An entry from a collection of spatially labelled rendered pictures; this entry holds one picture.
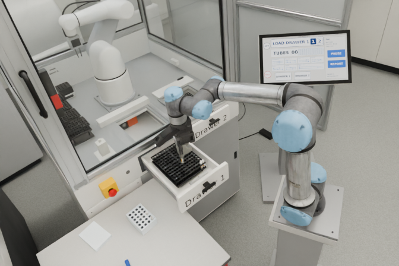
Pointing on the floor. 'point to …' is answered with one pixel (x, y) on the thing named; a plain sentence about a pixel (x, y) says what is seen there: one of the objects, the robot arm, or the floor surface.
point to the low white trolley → (112, 224)
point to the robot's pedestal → (295, 243)
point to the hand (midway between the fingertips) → (180, 155)
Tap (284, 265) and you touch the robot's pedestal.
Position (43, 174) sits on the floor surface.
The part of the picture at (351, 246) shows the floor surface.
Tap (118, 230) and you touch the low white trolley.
